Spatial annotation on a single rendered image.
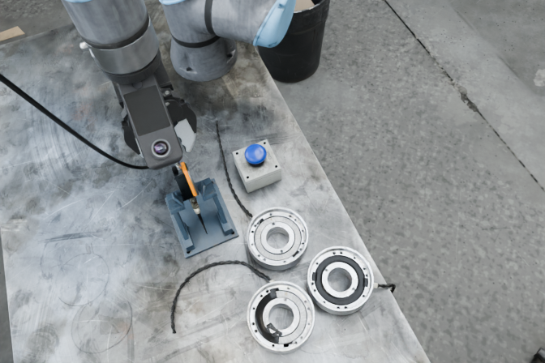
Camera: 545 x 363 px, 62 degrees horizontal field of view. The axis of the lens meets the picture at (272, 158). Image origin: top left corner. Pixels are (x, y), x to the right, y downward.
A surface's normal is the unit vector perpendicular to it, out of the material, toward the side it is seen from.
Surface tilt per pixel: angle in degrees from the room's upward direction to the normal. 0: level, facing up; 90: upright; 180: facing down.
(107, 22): 90
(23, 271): 0
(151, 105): 29
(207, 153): 0
